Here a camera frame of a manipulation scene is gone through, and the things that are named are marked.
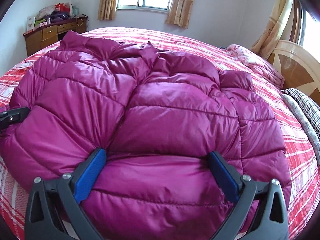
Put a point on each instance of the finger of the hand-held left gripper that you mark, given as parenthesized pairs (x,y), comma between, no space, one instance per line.
(15,116)

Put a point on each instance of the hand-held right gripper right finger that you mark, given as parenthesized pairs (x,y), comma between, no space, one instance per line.
(223,177)

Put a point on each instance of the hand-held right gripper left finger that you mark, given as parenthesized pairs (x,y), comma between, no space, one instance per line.
(88,177)

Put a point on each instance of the magenta down jacket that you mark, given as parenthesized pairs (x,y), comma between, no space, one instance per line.
(160,120)

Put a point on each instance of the wooden desk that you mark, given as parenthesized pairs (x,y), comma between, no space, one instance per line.
(35,42)

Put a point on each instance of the white carton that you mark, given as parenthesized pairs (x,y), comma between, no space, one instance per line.
(30,23)

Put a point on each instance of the green cloth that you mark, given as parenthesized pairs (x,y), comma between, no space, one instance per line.
(41,21)

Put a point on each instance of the beige crumpled cloth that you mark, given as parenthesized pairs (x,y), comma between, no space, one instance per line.
(45,12)

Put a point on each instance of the purple crumpled cloth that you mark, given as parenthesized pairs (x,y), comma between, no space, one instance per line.
(60,17)

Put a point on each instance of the black white striped cloth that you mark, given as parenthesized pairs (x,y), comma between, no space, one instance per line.
(307,107)

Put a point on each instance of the pink floral blanket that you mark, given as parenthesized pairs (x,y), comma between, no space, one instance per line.
(255,65)

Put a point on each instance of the red gift bag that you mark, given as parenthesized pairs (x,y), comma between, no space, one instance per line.
(62,7)

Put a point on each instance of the wooden headboard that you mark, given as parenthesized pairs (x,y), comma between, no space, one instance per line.
(295,72)

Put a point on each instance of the bed with red plaid sheet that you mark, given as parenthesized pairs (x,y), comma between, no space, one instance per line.
(200,42)

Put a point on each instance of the beige floral curtain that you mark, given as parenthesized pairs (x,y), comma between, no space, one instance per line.
(108,0)
(181,5)

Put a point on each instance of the long beige curtain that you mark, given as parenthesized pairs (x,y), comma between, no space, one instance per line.
(272,30)

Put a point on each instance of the bright side window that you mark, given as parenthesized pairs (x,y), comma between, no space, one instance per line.
(311,27)

